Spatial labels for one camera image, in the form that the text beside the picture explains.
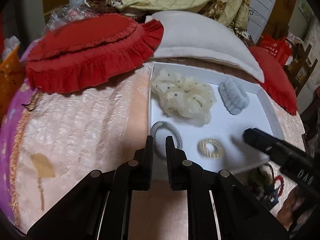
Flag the green bead bracelet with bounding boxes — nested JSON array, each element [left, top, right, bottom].
[[249, 164, 276, 203]]

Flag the crumpled clear plastic bag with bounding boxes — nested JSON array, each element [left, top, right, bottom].
[[41, 5, 98, 36]]

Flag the white shallow cardboard tray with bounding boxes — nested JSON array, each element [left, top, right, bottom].
[[149, 62, 284, 174]]

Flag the red shopping bag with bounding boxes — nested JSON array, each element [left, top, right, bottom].
[[259, 34, 291, 67]]

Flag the orange plastic basket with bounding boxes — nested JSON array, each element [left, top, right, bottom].
[[0, 46, 25, 121]]

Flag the white pillow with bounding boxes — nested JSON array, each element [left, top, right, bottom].
[[145, 11, 265, 83]]

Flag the pink textured bedspread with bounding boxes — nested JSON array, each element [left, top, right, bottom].
[[11, 61, 305, 239]]

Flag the person's right hand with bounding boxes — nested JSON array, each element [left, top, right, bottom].
[[277, 186, 315, 232]]

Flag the white plastic bag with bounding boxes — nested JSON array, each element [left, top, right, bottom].
[[2, 36, 21, 61]]

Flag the red pillow at right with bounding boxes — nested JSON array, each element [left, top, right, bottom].
[[249, 46, 298, 116]]

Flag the wooden chair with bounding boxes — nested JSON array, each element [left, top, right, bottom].
[[284, 33, 318, 96]]

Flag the gold spiral hair tie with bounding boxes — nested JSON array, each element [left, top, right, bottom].
[[196, 137, 225, 160]]

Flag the pale blue fluffy scrunchie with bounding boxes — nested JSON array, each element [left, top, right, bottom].
[[218, 77, 249, 115]]

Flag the red bead bracelet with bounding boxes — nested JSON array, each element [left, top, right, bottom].
[[272, 175, 286, 197]]

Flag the cream dotted organza scrunchie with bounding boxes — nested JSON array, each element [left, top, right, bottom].
[[150, 68, 216, 126]]

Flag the grey hair tie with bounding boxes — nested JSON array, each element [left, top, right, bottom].
[[150, 120, 184, 159]]

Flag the red ruffled cushion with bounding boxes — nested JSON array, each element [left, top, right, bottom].
[[25, 14, 164, 94]]

